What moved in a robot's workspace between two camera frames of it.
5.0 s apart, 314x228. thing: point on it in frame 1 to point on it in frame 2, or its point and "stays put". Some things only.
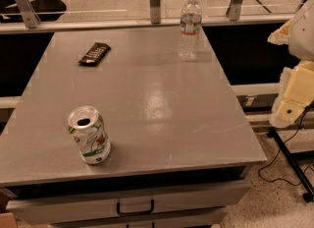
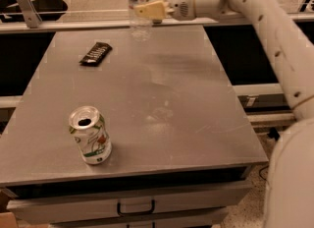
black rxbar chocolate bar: [95, 54] stays put
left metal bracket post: [24, 4] stays put
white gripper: [303, 38] to [182, 1]
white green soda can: [89, 131] stays put
